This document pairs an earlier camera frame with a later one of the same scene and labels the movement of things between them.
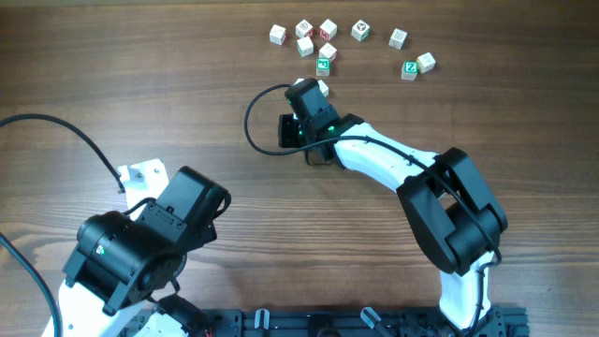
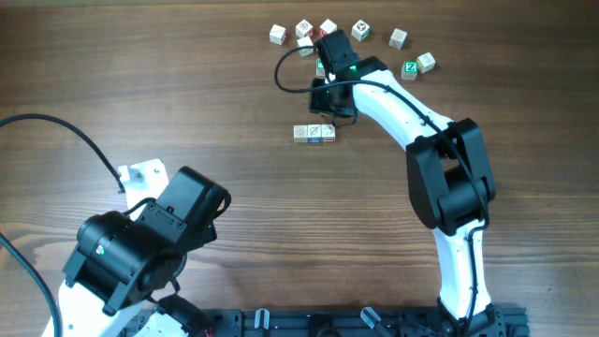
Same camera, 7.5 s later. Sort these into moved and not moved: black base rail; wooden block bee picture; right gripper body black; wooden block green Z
Moved: right gripper body black
Not moved: black base rail; wooden block bee picture; wooden block green Z
